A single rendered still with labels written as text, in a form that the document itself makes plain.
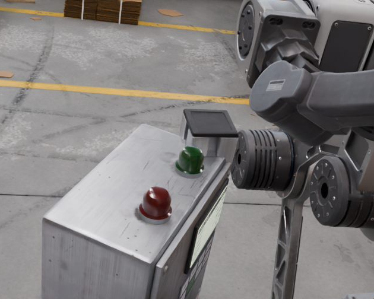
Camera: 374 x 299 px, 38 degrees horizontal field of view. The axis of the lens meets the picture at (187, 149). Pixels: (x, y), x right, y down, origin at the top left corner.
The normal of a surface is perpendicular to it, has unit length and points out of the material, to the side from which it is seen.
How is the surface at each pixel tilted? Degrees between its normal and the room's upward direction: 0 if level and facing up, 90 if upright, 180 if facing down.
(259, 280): 0
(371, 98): 64
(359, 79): 59
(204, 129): 0
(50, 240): 90
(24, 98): 0
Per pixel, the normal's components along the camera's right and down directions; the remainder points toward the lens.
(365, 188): 0.13, 0.57
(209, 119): 0.15, -0.82
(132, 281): -0.39, 0.46
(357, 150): -0.98, -0.06
